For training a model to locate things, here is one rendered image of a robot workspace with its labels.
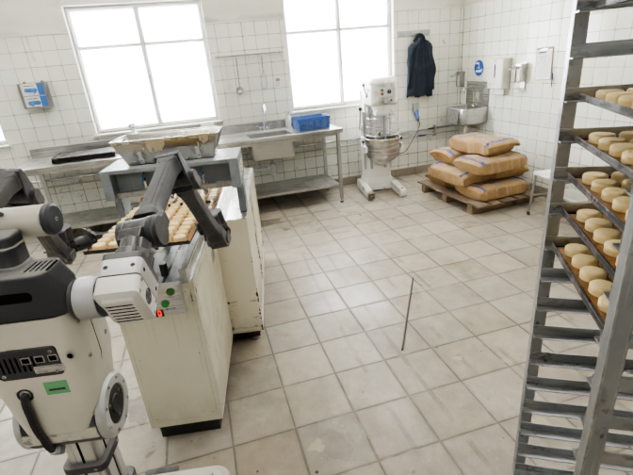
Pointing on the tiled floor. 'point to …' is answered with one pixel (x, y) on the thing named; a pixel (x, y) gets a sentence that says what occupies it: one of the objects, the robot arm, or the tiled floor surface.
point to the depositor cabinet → (244, 263)
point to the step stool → (564, 190)
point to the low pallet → (474, 199)
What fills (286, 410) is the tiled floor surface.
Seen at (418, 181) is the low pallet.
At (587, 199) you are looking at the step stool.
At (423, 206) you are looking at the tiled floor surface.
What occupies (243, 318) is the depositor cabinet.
